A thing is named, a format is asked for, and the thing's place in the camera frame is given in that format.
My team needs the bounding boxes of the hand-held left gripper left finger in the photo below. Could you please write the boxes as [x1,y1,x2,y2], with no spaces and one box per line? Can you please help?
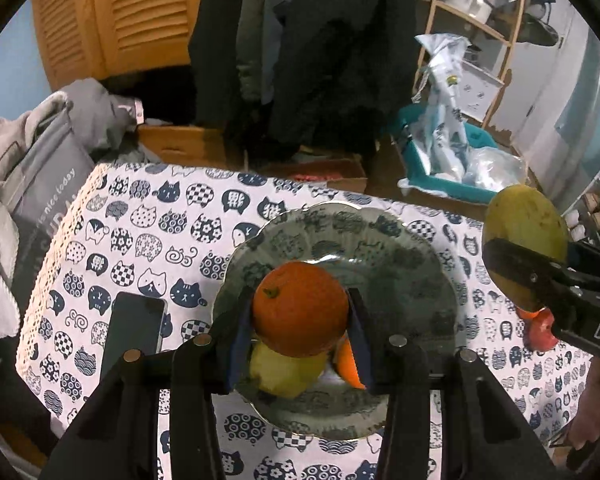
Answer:
[40,300,261,480]

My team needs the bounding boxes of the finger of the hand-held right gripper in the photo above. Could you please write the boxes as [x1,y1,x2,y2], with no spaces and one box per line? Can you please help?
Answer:
[481,239,581,322]
[565,240,600,283]

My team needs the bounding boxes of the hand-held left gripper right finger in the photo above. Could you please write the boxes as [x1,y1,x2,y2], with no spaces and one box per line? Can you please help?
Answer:
[347,287,563,480]

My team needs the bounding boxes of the small tangerine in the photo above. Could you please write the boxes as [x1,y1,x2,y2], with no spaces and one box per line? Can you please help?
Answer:
[336,337,367,391]

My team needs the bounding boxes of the yellow mango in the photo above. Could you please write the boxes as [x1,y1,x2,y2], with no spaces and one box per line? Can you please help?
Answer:
[482,185,570,313]

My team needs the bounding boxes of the yellow lemon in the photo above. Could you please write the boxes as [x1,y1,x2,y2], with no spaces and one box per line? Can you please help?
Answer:
[249,342,328,400]

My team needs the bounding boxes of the red apple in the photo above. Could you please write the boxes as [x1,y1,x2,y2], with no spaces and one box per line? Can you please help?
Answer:
[524,308,561,352]

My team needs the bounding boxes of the green patterned glass bowl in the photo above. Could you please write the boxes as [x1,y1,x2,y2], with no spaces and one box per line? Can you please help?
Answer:
[212,201,468,442]

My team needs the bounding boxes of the rows of shoes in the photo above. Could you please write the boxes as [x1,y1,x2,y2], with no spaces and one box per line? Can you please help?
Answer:
[565,175,600,241]

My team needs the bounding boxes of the metal shoe rack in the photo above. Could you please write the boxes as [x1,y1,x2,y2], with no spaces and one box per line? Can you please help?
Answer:
[555,145,600,241]

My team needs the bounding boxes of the large cardboard box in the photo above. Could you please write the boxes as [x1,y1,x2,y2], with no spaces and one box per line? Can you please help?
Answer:
[390,135,541,221]

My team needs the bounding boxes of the clear plastic bag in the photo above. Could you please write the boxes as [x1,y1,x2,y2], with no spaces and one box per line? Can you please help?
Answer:
[462,146,527,192]

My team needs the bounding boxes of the teal plastic bin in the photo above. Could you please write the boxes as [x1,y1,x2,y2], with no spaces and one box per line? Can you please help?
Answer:
[391,105,503,206]

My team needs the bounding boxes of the black smartphone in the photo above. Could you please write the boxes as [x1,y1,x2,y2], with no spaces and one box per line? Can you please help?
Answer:
[100,291,168,376]

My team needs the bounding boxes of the cat print tablecloth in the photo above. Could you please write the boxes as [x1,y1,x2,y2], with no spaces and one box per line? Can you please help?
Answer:
[16,162,596,480]

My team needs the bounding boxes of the white door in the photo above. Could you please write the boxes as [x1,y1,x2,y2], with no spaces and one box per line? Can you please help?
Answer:
[525,5,600,196]

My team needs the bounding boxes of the white patterned plastic bag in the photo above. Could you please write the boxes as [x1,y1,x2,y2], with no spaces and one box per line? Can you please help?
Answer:
[412,32,473,183]

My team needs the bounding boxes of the cardboard box with red contents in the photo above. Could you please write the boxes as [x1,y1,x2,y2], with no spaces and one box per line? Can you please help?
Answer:
[244,152,368,193]

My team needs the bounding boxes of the white plastic basket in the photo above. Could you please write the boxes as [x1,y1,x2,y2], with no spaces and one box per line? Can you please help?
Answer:
[457,57,506,123]

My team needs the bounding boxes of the wooden drawer box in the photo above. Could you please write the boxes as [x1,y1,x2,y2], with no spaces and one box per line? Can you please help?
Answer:
[137,124,228,168]

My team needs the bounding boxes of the dark wok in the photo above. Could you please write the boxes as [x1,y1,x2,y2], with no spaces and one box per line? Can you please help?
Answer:
[500,0,561,47]

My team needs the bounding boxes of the wooden shelf unit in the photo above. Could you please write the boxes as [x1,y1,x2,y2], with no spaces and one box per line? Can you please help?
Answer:
[425,0,531,128]

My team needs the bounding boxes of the grey tote bag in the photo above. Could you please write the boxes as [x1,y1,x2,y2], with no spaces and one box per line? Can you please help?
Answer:
[0,117,97,311]

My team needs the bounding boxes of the white cooking pot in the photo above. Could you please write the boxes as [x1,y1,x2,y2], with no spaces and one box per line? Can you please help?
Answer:
[445,0,495,23]

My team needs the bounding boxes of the black hanging coat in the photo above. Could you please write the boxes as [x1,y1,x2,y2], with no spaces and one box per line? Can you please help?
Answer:
[187,0,418,161]

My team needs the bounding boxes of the grey hanging jacket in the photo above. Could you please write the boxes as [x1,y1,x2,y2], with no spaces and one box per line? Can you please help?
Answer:
[235,0,301,106]

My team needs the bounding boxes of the wooden louvered wardrobe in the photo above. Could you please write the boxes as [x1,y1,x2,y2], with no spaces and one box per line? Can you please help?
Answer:
[30,0,211,92]

